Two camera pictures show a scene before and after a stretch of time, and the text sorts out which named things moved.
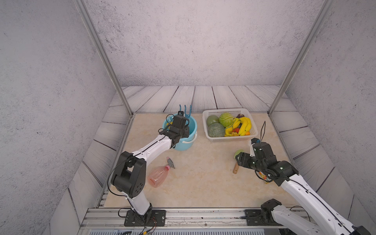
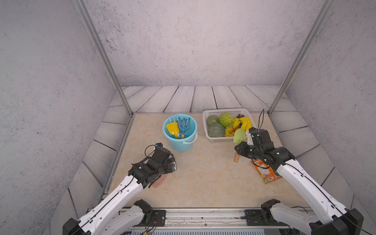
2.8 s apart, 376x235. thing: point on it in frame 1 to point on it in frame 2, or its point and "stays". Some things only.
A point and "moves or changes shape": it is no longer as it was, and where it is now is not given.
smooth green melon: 212,119 stays
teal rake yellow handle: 186,115 moves or changes shape
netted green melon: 216,129 stays
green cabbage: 226,119 stays
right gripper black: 243,158 to 240,149
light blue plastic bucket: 185,144 stays
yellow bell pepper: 228,131 stays
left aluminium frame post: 97,39 stays
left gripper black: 186,129 to 172,164
